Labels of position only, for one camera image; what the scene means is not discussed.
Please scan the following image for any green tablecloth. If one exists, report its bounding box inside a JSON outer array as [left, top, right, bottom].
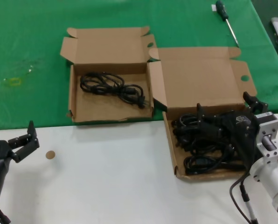
[[0, 0, 278, 130]]

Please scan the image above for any black power cable bundle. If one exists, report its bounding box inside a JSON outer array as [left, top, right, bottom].
[[190, 136, 236, 157], [184, 155, 247, 175], [80, 72, 152, 110], [171, 114, 200, 150]]

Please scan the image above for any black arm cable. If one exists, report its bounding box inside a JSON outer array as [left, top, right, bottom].
[[0, 206, 11, 224], [229, 170, 258, 224]]

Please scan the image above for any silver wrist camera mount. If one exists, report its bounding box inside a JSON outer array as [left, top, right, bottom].
[[255, 111, 278, 168]]

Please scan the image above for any cardboard box with notched lid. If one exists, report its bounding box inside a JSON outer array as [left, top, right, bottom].
[[59, 25, 157, 123]]

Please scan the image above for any green handled screwdriver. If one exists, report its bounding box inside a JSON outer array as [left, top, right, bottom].
[[215, 0, 240, 47]]

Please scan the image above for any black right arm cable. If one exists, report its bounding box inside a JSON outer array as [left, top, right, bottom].
[[229, 170, 258, 224]]

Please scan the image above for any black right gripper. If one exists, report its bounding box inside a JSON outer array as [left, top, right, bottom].
[[196, 91, 269, 169]]

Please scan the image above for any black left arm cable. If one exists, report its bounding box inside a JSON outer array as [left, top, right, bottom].
[[0, 206, 11, 224]]

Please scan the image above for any cardboard box holding cables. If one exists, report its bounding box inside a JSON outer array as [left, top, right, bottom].
[[148, 46, 258, 181]]

